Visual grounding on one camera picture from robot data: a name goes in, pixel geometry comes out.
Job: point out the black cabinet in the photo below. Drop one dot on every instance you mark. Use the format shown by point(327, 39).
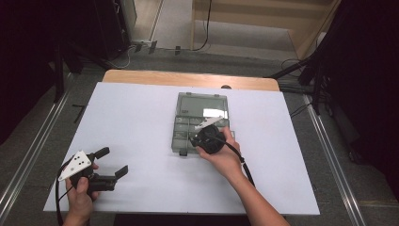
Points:
point(111, 28)

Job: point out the wooden platform step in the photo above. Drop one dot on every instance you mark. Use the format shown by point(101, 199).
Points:
point(251, 19)

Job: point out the white table mat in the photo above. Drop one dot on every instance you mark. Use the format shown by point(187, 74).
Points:
point(135, 125)

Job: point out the dark round table grommet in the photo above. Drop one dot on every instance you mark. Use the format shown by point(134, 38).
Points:
point(226, 87)

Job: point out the black tripod stand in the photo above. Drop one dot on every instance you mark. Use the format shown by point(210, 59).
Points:
point(315, 75)

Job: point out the grey translucent plastic compartment box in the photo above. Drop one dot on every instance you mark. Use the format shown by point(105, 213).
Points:
point(191, 105)

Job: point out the black floor plug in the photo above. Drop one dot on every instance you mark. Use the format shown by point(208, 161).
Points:
point(178, 50)

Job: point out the power strip with plugs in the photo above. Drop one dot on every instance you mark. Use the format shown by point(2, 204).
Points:
point(145, 46)

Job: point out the metal floor rail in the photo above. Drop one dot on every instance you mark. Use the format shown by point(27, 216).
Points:
point(332, 157)
point(34, 150)

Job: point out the black curtain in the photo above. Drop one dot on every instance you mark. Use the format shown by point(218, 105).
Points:
point(370, 78)
point(22, 62)

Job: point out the person's right hand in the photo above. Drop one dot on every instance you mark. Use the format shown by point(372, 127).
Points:
point(226, 161)

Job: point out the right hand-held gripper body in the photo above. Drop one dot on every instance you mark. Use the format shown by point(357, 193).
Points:
point(211, 141)

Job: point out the person's left hand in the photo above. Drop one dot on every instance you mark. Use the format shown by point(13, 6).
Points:
point(78, 204)

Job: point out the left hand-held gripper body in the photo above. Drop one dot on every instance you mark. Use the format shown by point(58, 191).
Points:
point(78, 164)

